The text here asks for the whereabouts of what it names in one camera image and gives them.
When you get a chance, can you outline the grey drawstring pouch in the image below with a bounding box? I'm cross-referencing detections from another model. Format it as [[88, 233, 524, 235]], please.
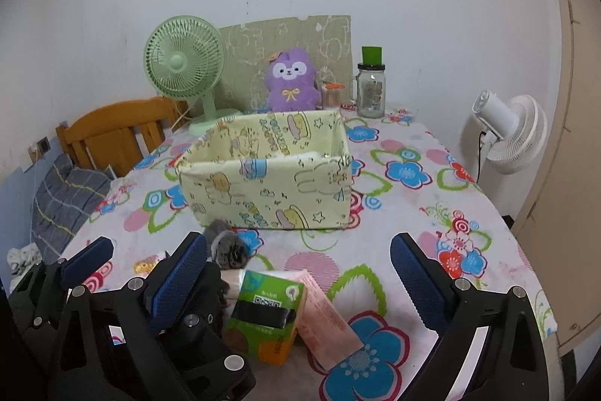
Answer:
[[203, 219, 252, 270]]

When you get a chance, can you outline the black fan cable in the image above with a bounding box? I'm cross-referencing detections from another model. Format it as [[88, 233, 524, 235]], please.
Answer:
[[476, 131, 487, 183]]

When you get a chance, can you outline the wooden chair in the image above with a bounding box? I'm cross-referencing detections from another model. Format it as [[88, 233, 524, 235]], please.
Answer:
[[55, 97, 191, 179]]

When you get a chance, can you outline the black cloth band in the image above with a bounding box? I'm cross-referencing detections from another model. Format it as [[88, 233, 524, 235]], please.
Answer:
[[232, 300, 297, 329]]

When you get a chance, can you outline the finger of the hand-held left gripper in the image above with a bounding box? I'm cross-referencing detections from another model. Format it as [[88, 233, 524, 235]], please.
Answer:
[[160, 314, 257, 401], [56, 236, 116, 289]]

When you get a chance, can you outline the black and white cloth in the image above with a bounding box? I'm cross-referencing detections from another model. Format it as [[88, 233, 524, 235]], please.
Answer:
[[7, 244, 43, 277]]

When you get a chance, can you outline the green tissue packet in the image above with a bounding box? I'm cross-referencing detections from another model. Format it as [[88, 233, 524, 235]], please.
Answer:
[[222, 269, 308, 366]]

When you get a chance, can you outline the white fan cable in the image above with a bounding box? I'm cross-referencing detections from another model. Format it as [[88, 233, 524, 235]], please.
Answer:
[[171, 100, 193, 134]]

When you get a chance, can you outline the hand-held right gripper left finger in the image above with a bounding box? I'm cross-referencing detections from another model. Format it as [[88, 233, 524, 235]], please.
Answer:
[[47, 232, 210, 401]]

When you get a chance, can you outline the floral tablecloth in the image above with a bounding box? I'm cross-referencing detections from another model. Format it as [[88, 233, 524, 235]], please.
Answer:
[[44, 103, 559, 401]]

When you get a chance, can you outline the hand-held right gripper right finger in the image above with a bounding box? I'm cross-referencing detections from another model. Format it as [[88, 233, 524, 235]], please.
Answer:
[[391, 233, 548, 401]]

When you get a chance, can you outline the beige cloth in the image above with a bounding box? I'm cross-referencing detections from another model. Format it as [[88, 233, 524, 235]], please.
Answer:
[[220, 267, 249, 305]]

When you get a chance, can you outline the beige wardrobe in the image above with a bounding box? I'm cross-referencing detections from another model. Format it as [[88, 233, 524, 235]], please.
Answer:
[[509, 0, 601, 355]]

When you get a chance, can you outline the cotton swab container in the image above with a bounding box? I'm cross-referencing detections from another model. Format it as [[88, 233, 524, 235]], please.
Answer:
[[320, 67, 346, 109]]

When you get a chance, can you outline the green desk fan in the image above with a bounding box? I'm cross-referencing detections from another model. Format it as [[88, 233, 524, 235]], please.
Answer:
[[144, 16, 242, 135]]

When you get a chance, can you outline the pink tissue packet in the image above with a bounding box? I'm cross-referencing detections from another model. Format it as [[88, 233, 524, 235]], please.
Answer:
[[284, 268, 364, 371]]

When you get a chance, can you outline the purple plush toy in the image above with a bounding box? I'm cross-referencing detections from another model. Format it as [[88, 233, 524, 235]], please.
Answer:
[[265, 47, 321, 113]]

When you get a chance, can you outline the yellow cartoon fabric storage box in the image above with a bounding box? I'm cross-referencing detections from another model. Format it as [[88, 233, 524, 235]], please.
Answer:
[[175, 110, 354, 230]]

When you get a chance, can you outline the white standing fan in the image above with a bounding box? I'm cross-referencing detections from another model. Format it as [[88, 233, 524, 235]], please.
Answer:
[[462, 89, 548, 183]]

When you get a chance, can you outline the green patterned board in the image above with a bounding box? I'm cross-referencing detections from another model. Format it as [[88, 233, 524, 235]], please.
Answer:
[[218, 15, 353, 113]]

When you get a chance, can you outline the glass jar with green lid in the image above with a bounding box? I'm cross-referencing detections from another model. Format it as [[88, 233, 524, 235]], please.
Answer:
[[355, 46, 387, 118]]

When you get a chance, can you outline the grey plaid pillow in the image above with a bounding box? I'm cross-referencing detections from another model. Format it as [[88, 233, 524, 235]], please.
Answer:
[[30, 153, 113, 265]]

